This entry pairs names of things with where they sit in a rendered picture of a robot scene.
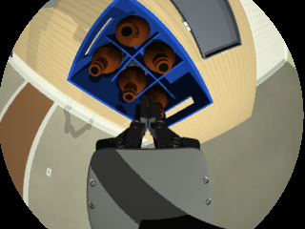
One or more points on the brown glass bottle with green label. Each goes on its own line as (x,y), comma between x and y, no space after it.
(159,56)

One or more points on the brown ceramic bottle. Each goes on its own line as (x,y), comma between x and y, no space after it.
(130,35)
(106,59)

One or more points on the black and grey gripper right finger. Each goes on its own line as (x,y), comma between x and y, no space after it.
(164,137)

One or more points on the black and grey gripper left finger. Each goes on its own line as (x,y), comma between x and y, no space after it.
(131,137)

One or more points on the blue bottle crate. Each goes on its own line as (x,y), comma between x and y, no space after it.
(178,82)

